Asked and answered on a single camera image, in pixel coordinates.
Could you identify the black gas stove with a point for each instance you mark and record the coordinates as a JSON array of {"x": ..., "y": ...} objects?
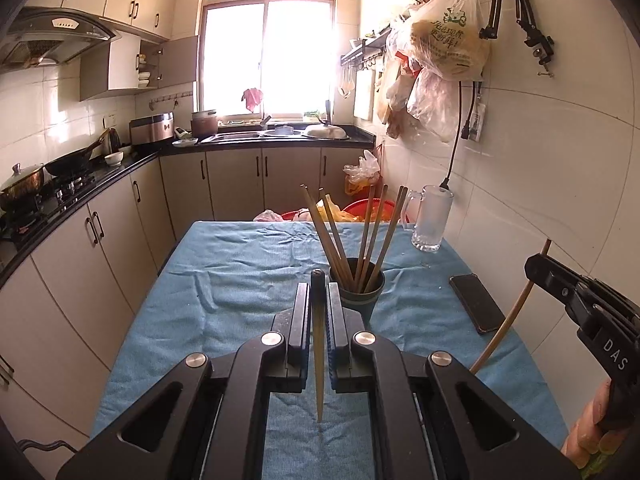
[{"x": 50, "y": 195}]

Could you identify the brown clay pot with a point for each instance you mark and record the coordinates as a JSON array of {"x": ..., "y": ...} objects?
[{"x": 204, "y": 124}]

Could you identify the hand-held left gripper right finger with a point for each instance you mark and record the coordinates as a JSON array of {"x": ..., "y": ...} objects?
[{"x": 334, "y": 330}]

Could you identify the black wall shelf rack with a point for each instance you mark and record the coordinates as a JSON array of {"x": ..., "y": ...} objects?
[{"x": 362, "y": 52}]

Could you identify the stainless steel appliance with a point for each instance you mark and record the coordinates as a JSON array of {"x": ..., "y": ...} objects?
[{"x": 151, "y": 129}]

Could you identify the hanging ladle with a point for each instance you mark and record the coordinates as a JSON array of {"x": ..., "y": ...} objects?
[{"x": 344, "y": 87}]

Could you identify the beige side base cabinets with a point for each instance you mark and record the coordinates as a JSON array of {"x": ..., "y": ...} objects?
[{"x": 85, "y": 270}]

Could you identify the dark green cup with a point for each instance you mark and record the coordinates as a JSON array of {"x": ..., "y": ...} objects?
[{"x": 371, "y": 301}]

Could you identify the glass range hood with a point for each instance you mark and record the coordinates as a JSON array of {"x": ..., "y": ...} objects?
[{"x": 60, "y": 32}]

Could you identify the dark-tipped wooden chopstick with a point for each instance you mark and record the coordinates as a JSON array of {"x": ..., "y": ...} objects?
[
  {"x": 319, "y": 360},
  {"x": 505, "y": 326}
]

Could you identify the clear plastic bag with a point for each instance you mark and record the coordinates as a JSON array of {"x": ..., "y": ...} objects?
[{"x": 430, "y": 100}]

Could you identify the blue tablecloth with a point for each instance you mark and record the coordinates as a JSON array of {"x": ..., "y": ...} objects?
[{"x": 240, "y": 290}]

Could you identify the open wall cabinet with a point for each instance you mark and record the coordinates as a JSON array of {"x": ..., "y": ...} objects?
[{"x": 117, "y": 67}]

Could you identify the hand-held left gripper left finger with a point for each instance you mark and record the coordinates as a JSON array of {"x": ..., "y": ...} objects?
[{"x": 301, "y": 330}]

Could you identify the white hanging packet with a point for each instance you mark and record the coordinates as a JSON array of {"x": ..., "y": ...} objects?
[{"x": 479, "y": 122}]

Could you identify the white cutting board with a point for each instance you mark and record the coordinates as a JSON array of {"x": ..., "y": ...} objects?
[{"x": 364, "y": 95}]

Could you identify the frosted glass mug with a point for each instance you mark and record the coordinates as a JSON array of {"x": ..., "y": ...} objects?
[{"x": 432, "y": 220}]

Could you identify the bunch of wooden chopsticks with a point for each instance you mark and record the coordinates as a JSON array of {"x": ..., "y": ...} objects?
[{"x": 344, "y": 272}]

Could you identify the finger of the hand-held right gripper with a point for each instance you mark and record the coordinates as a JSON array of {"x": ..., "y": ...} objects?
[{"x": 555, "y": 285}]

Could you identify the red cloth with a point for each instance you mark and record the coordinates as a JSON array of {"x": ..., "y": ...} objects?
[{"x": 252, "y": 100}]

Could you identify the large red basin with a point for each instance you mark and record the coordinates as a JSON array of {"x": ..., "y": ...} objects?
[{"x": 395, "y": 212}]

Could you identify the black kitchen countertop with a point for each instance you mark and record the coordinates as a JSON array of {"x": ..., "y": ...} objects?
[{"x": 140, "y": 157}]

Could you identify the steel pot with lid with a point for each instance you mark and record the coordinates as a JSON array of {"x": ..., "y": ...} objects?
[{"x": 22, "y": 187}]

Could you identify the yellow plastic bag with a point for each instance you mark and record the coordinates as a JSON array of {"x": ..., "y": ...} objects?
[{"x": 345, "y": 216}]

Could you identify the black smartphone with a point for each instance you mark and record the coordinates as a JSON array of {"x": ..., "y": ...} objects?
[{"x": 477, "y": 305}]

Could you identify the black wok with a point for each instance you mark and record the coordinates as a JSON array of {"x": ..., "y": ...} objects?
[{"x": 67, "y": 165}]

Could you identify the small red basin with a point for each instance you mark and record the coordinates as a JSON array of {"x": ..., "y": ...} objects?
[{"x": 289, "y": 215}]

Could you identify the kitchen window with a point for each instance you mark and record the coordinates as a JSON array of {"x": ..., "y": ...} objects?
[{"x": 265, "y": 60}]

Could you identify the round metal lid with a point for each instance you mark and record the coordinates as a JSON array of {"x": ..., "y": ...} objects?
[{"x": 326, "y": 131}]

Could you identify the small white bowl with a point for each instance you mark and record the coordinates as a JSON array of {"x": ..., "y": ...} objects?
[{"x": 113, "y": 158}]

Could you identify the brown plastic bag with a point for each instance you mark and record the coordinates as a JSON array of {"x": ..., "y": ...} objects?
[{"x": 395, "y": 95}]

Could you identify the steel bowl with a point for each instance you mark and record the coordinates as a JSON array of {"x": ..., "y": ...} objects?
[{"x": 283, "y": 130}]

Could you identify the dark kettle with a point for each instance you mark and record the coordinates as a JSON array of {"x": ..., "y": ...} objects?
[{"x": 112, "y": 141}]

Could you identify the large tan plastic bag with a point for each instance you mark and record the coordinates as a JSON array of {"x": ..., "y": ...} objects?
[{"x": 445, "y": 40}]

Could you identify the beige window base cabinets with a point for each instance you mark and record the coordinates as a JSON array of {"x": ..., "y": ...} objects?
[{"x": 235, "y": 180}]

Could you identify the pale pink plastic bag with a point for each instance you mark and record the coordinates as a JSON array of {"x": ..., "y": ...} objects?
[{"x": 267, "y": 216}]

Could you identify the person's right hand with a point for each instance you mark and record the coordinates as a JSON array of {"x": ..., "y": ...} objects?
[{"x": 590, "y": 435}]

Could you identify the steel sink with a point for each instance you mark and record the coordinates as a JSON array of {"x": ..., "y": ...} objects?
[{"x": 237, "y": 135}]

